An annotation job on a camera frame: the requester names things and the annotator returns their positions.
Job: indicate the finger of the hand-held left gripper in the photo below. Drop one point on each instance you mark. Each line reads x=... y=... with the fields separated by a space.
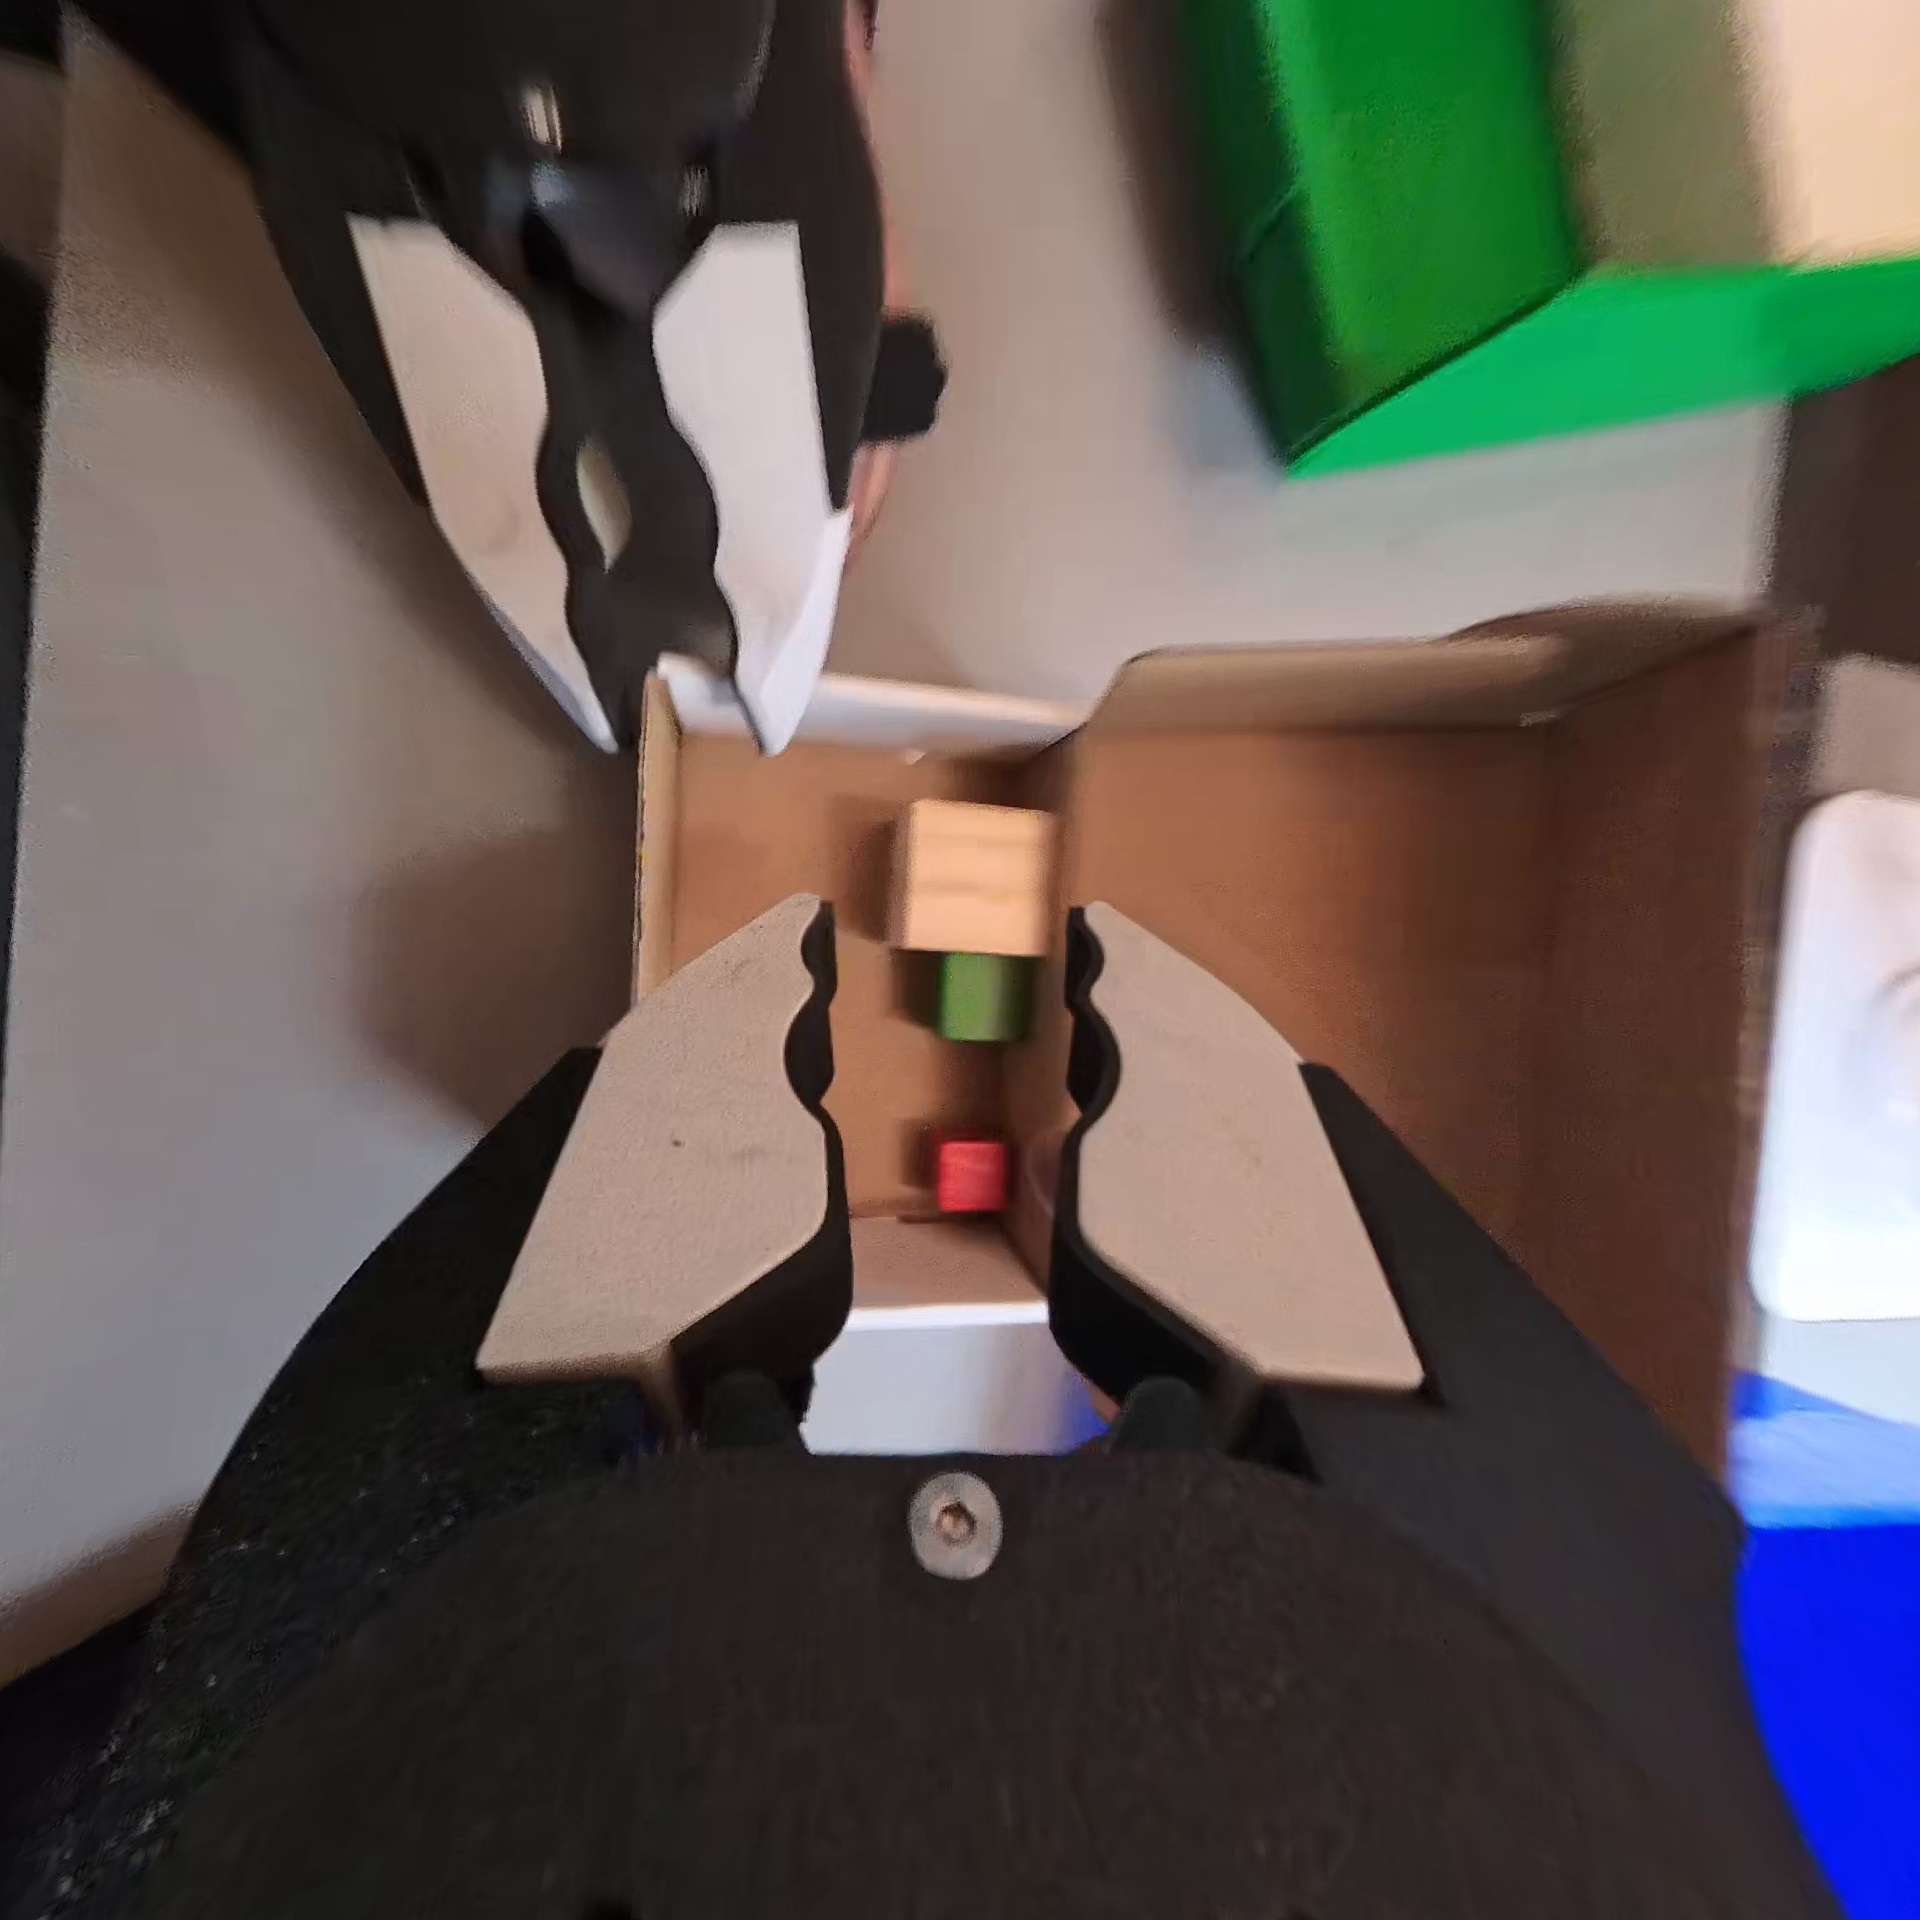
x=464 y=422
x=757 y=422

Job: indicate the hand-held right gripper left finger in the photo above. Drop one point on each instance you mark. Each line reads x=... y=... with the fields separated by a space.
x=674 y=1184

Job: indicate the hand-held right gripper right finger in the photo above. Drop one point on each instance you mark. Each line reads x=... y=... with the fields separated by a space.
x=1231 y=1184

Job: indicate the red wooden cube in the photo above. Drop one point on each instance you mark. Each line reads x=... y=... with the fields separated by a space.
x=970 y=1176

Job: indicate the green wooden cube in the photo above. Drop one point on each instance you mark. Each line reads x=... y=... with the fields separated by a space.
x=986 y=998

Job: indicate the white cardboard mailer box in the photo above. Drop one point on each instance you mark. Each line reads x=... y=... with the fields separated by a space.
x=1348 y=901

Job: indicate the plain wooden cube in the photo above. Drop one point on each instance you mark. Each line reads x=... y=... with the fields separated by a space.
x=975 y=878

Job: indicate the green plastic bin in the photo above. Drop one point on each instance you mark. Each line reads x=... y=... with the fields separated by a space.
x=1381 y=194

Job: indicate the blue plastic bin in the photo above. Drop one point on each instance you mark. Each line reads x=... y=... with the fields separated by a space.
x=1829 y=1652

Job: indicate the grey desk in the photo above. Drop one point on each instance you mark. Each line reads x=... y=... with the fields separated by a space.
x=224 y=751

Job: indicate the person's left hand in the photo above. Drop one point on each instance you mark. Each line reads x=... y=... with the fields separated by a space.
x=869 y=488

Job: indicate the wooden board document stand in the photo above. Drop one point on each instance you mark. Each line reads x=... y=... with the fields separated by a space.
x=1844 y=1049

